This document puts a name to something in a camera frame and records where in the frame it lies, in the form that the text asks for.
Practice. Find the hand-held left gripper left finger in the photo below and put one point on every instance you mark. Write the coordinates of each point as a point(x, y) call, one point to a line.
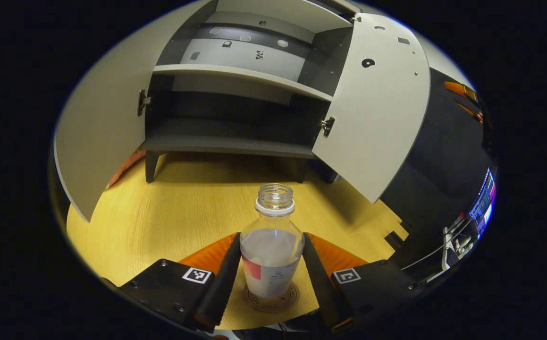
point(219, 293)

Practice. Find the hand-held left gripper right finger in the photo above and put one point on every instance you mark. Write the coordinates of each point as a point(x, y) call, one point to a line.
point(320, 283)

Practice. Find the round brown coaster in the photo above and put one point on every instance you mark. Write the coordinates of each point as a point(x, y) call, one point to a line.
point(273, 304)

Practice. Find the clear plastic bottle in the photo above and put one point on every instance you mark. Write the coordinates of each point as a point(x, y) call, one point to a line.
point(271, 245)

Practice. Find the cabinet door with black cat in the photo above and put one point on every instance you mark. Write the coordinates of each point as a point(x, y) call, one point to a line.
point(372, 118)

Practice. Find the white and grey cabinet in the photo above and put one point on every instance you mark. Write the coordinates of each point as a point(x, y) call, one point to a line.
point(235, 73)

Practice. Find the black table clamp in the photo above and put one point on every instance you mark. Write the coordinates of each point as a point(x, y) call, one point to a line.
point(395, 240)

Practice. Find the computer monitor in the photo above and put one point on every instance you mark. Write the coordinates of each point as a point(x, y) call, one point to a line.
point(485, 203)

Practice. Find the white metal frame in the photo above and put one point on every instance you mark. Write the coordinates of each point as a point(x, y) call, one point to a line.
point(457, 245)

